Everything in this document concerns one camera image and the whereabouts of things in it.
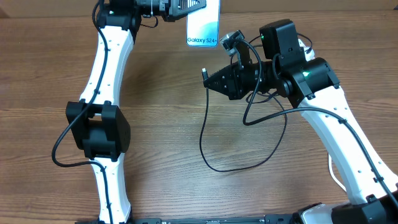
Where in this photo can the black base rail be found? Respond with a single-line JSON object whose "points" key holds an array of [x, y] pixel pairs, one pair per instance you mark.
{"points": [[267, 219]]}

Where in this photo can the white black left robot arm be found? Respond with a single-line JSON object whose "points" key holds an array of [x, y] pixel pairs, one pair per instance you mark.
{"points": [[96, 121]]}

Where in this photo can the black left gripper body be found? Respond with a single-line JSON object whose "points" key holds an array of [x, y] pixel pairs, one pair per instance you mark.
{"points": [[165, 10]]}

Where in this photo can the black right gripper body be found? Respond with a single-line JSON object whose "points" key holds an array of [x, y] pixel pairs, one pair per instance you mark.
{"points": [[267, 81]]}

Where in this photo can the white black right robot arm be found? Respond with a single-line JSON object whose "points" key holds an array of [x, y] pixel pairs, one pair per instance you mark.
{"points": [[313, 90]]}

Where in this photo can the Samsung Galaxy smartphone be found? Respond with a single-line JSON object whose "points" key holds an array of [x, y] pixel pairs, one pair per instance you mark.
{"points": [[203, 25]]}

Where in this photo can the white power strip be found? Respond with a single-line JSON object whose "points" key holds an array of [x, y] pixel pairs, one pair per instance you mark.
{"points": [[309, 53]]}

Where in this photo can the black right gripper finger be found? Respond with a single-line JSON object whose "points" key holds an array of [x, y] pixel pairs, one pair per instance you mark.
{"points": [[223, 74], [233, 89]]}

